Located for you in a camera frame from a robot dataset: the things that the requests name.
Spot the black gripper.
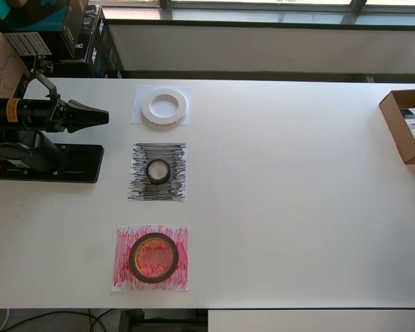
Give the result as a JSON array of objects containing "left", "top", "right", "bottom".
[{"left": 44, "top": 98, "right": 110, "bottom": 135}]

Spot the white tape roll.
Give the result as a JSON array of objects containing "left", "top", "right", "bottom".
[{"left": 140, "top": 88, "right": 189, "bottom": 130}]

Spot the black tape roll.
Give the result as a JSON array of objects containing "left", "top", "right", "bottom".
[{"left": 145, "top": 158, "right": 172, "bottom": 185}]

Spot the red tape roll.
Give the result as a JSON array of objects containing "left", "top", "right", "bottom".
[{"left": 128, "top": 232, "right": 180, "bottom": 285}]

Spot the blank white paper sheet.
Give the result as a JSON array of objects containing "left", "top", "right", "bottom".
[{"left": 130, "top": 86, "right": 192, "bottom": 126}]

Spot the black cardboard box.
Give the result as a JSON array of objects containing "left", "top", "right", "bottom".
[{"left": 86, "top": 13, "right": 125, "bottom": 79}]

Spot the black scribbled paper sheet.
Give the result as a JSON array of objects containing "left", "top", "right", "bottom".
[{"left": 127, "top": 142, "right": 187, "bottom": 202}]

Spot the black box with white label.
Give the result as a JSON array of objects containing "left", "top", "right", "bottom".
[{"left": 2, "top": 30, "right": 93, "bottom": 64}]

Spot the tall GX760A cardboard box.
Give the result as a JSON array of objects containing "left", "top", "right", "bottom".
[{"left": 0, "top": 13, "right": 34, "bottom": 101}]

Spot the black box with small print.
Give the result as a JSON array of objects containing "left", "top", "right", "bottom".
[{"left": 64, "top": 3, "right": 104, "bottom": 37}]

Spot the dark teal box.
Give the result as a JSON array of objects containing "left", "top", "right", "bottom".
[{"left": 0, "top": 0, "right": 72, "bottom": 34}]

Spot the red scribbled paper sheet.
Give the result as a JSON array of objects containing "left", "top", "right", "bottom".
[{"left": 110, "top": 224, "right": 190, "bottom": 293}]

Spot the grey window shade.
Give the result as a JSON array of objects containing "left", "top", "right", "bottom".
[{"left": 105, "top": 19, "right": 415, "bottom": 75}]

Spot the white cabinet top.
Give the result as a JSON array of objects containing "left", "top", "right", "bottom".
[{"left": 207, "top": 309, "right": 415, "bottom": 332}]

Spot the open brown cardboard box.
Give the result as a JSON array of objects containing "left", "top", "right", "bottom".
[{"left": 378, "top": 89, "right": 415, "bottom": 165}]

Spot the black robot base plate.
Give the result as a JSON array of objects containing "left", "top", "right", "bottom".
[{"left": 0, "top": 144, "right": 105, "bottom": 185}]

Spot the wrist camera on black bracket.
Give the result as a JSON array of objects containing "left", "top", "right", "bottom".
[{"left": 30, "top": 53, "right": 62, "bottom": 104}]

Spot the black floor cable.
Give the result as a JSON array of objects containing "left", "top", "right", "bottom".
[{"left": 6, "top": 308, "right": 125, "bottom": 332}]

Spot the dark window frame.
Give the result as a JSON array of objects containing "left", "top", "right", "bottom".
[{"left": 100, "top": 0, "right": 415, "bottom": 21}]

